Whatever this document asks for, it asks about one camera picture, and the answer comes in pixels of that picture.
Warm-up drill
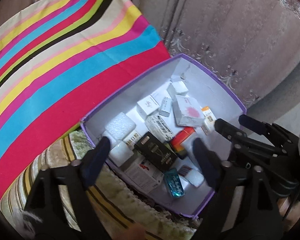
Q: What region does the white plain box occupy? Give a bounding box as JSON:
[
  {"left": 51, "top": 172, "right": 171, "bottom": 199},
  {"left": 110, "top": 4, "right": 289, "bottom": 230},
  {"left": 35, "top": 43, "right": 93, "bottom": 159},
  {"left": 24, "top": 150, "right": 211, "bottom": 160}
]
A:
[{"left": 109, "top": 141, "right": 134, "bottom": 167}]

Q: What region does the orange white medicine box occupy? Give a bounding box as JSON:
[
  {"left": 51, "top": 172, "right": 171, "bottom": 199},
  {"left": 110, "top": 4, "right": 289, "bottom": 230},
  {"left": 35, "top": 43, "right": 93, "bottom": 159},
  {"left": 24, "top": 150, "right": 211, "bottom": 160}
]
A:
[{"left": 202, "top": 106, "right": 216, "bottom": 135}]

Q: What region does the rainbow striped pouch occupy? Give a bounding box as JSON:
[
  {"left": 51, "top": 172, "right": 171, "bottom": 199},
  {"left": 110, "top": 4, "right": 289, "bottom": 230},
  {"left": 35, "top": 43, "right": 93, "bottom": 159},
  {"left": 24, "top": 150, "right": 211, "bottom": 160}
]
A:
[{"left": 169, "top": 127, "right": 196, "bottom": 159}]

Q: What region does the shiny blue foil box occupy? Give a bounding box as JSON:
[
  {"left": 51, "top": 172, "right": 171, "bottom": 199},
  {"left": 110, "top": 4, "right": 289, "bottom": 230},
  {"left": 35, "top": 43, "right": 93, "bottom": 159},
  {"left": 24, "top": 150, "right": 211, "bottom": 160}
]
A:
[{"left": 164, "top": 168, "right": 184, "bottom": 199}]

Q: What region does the white foam block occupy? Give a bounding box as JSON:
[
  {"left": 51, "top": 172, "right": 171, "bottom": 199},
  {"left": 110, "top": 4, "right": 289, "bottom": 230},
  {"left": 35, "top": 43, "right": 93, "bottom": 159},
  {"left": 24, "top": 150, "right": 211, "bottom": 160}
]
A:
[{"left": 105, "top": 112, "right": 136, "bottom": 140}]

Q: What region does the white box pink blot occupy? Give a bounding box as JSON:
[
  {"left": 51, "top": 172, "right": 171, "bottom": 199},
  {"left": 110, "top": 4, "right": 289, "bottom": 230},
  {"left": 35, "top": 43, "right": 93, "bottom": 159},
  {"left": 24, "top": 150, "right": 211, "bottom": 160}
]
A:
[{"left": 172, "top": 95, "right": 205, "bottom": 127}]

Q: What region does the white red medicine box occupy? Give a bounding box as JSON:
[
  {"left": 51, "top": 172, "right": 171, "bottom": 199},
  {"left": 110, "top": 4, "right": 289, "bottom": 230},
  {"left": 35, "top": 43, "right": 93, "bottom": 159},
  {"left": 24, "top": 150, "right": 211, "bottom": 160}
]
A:
[{"left": 125, "top": 155, "right": 164, "bottom": 193}]

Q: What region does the black trimmer box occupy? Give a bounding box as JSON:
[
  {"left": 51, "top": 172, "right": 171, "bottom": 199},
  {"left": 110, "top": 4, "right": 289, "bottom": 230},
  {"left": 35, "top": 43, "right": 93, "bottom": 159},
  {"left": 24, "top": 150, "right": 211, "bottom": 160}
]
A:
[{"left": 134, "top": 132, "right": 177, "bottom": 172}]

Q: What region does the white barcode box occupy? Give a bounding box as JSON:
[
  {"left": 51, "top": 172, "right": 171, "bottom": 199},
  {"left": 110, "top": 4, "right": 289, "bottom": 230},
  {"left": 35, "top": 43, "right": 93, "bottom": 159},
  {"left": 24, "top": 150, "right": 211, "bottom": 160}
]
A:
[{"left": 145, "top": 115, "right": 174, "bottom": 142}]

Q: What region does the white box diamond logo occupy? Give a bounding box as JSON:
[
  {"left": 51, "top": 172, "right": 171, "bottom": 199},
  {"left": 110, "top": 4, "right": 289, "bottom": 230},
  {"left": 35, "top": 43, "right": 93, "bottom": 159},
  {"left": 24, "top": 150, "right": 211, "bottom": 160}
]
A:
[{"left": 136, "top": 95, "right": 160, "bottom": 120}]

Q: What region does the small white cube box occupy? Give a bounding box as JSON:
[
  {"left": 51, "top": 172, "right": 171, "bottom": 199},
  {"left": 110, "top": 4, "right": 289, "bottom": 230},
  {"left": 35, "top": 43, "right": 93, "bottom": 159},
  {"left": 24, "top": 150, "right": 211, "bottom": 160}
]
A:
[{"left": 167, "top": 81, "right": 189, "bottom": 99}]

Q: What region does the red blue foam-topped box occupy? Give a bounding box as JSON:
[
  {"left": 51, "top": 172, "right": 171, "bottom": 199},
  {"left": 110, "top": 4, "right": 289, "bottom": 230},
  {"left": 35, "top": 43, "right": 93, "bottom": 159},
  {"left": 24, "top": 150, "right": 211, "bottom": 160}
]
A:
[{"left": 178, "top": 165, "right": 205, "bottom": 188}]

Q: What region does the gold dental box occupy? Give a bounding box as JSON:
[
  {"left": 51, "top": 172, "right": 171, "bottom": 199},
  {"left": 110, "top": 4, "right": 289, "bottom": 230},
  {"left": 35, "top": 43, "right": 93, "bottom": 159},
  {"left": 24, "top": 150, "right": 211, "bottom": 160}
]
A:
[{"left": 123, "top": 129, "right": 141, "bottom": 150}]

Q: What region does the purple white cardboard box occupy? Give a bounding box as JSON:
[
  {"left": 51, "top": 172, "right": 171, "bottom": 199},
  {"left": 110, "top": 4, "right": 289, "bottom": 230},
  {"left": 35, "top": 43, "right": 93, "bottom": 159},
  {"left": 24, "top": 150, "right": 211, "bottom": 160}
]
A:
[{"left": 81, "top": 54, "right": 247, "bottom": 218}]

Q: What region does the rainbow striped tablecloth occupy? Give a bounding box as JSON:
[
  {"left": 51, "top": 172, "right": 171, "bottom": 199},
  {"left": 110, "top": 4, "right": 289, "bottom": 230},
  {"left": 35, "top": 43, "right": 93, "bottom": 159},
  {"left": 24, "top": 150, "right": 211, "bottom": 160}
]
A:
[{"left": 0, "top": 0, "right": 170, "bottom": 200}]

